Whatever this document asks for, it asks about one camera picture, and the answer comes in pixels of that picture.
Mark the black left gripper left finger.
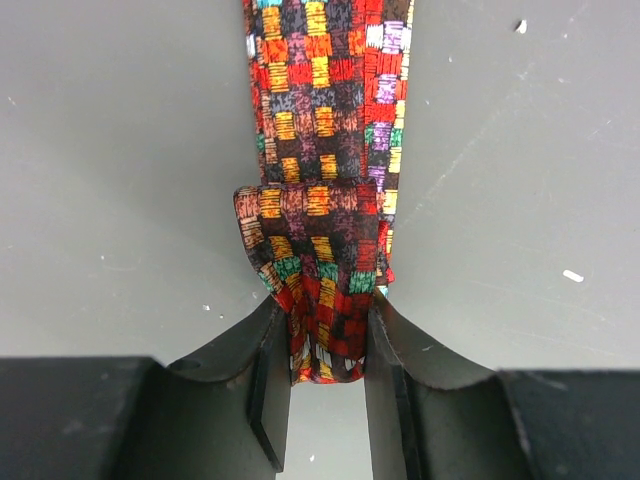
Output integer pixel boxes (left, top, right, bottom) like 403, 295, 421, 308
1, 299, 291, 479

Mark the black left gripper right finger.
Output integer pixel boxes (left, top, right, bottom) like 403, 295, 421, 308
364, 295, 639, 479

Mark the red multicolour checked tie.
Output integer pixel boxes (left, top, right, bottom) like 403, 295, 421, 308
234, 1, 414, 384

